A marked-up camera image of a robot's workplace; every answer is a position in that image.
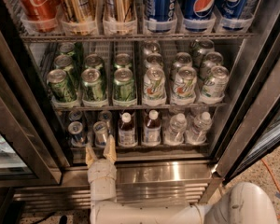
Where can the green can front middle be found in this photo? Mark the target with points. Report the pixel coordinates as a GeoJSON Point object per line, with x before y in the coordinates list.
{"type": "Point", "coordinates": [93, 85]}

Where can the white diet can front middle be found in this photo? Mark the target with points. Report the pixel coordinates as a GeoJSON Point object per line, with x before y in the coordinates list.
{"type": "Point", "coordinates": [185, 82]}

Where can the blue Pepsi can middle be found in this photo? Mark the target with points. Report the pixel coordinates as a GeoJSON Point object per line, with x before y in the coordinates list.
{"type": "Point", "coordinates": [198, 15]}

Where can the gold can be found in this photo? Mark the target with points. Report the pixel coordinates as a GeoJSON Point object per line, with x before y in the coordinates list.
{"type": "Point", "coordinates": [119, 15]}
{"type": "Point", "coordinates": [77, 14]}

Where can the green can front right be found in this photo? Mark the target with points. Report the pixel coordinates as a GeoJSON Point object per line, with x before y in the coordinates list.
{"type": "Point", "coordinates": [123, 85]}

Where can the blue Pepsi can right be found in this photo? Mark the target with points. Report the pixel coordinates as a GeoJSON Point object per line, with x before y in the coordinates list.
{"type": "Point", "coordinates": [234, 10]}

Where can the green can second row right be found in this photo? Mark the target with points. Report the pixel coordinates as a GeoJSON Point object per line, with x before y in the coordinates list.
{"type": "Point", "coordinates": [123, 60]}

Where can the red Coca-Cola can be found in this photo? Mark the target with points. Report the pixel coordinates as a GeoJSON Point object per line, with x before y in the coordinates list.
{"type": "Point", "coordinates": [41, 12]}

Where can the red bull can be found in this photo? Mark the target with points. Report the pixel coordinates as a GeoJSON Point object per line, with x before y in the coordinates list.
{"type": "Point", "coordinates": [75, 115]}
{"type": "Point", "coordinates": [78, 135]}
{"type": "Point", "coordinates": [106, 117]}
{"type": "Point", "coordinates": [101, 133]}

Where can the green can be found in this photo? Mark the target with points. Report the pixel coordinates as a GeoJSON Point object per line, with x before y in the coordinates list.
{"type": "Point", "coordinates": [72, 49]}
{"type": "Point", "coordinates": [61, 86]}
{"type": "Point", "coordinates": [93, 85]}
{"type": "Point", "coordinates": [123, 85]}

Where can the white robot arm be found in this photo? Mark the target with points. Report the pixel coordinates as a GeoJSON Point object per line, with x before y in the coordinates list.
{"type": "Point", "coordinates": [244, 203]}

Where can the clear water bottle right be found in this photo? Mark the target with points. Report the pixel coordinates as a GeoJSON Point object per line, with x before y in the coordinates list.
{"type": "Point", "coordinates": [197, 132]}

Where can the white diet can front right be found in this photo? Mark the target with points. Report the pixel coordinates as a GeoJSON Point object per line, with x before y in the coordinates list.
{"type": "Point", "coordinates": [216, 82]}

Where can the brown tea bottle right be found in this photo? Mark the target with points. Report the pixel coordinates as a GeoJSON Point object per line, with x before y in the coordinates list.
{"type": "Point", "coordinates": [152, 129]}

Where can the top wire shelf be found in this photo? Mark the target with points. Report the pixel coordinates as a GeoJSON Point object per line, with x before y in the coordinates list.
{"type": "Point", "coordinates": [138, 37]}

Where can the blue pepsi can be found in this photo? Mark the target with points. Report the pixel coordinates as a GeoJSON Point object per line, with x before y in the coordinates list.
{"type": "Point", "coordinates": [234, 10]}
{"type": "Point", "coordinates": [198, 15]}
{"type": "Point", "coordinates": [159, 14]}

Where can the green can second row left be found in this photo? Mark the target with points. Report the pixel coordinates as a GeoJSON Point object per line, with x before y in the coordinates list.
{"type": "Point", "coordinates": [66, 63]}

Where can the brown tea bottle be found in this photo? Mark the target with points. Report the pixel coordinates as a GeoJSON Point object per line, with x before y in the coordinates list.
{"type": "Point", "coordinates": [126, 131]}
{"type": "Point", "coordinates": [152, 129]}

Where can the green can second row middle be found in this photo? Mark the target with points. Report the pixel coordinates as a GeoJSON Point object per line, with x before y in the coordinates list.
{"type": "Point", "coordinates": [94, 61]}

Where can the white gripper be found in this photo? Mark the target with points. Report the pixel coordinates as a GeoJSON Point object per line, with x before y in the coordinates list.
{"type": "Point", "coordinates": [101, 171]}

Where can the silver can back left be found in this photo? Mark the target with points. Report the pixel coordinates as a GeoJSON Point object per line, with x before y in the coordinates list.
{"type": "Point", "coordinates": [150, 47]}

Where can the blue Pepsi can left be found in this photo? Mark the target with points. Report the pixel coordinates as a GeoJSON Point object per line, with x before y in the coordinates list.
{"type": "Point", "coordinates": [159, 14]}

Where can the clear water bottle left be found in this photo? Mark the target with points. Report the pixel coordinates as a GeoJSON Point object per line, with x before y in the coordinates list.
{"type": "Point", "coordinates": [174, 134]}

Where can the open fridge door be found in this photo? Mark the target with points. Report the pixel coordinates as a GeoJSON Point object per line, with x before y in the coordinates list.
{"type": "Point", "coordinates": [258, 132]}

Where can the wire shelf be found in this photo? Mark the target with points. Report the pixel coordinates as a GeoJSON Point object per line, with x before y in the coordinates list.
{"type": "Point", "coordinates": [138, 37]}
{"type": "Point", "coordinates": [133, 107]}

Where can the brown tea bottle left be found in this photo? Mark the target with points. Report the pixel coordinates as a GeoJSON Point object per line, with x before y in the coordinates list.
{"type": "Point", "coordinates": [126, 131]}

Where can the white diet can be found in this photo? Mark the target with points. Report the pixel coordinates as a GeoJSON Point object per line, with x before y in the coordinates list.
{"type": "Point", "coordinates": [216, 82]}
{"type": "Point", "coordinates": [153, 59]}
{"type": "Point", "coordinates": [185, 82]}
{"type": "Point", "coordinates": [154, 81]}
{"type": "Point", "coordinates": [181, 59]}
{"type": "Point", "coordinates": [210, 60]}

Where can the silver can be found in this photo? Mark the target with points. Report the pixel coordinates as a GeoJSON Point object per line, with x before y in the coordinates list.
{"type": "Point", "coordinates": [150, 47]}
{"type": "Point", "coordinates": [198, 49]}

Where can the middle wire shelf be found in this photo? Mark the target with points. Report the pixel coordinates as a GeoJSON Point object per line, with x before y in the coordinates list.
{"type": "Point", "coordinates": [133, 107]}

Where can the gold can left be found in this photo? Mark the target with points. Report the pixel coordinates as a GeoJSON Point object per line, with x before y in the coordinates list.
{"type": "Point", "coordinates": [77, 14]}

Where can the stainless steel fridge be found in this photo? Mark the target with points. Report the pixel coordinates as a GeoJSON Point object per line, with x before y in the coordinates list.
{"type": "Point", "coordinates": [52, 175]}

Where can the white diet can front left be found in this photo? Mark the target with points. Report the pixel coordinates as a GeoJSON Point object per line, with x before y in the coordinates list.
{"type": "Point", "coordinates": [154, 81]}

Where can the gold can right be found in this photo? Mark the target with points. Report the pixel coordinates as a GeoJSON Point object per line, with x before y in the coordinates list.
{"type": "Point", "coordinates": [119, 15]}

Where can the green can back left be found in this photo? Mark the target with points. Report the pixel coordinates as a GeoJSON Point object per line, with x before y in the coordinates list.
{"type": "Point", "coordinates": [72, 49]}

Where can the silver can back right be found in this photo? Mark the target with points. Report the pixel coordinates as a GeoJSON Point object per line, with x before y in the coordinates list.
{"type": "Point", "coordinates": [198, 49]}

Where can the green can second row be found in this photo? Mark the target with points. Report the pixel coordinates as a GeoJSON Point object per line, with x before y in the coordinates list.
{"type": "Point", "coordinates": [66, 63]}
{"type": "Point", "coordinates": [123, 60]}
{"type": "Point", "coordinates": [94, 61]}

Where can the green can front left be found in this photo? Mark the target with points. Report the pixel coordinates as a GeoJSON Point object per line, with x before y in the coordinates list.
{"type": "Point", "coordinates": [61, 86]}

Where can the clear water bottle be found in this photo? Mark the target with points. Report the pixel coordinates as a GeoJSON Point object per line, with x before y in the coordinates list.
{"type": "Point", "coordinates": [197, 132]}
{"type": "Point", "coordinates": [174, 134]}

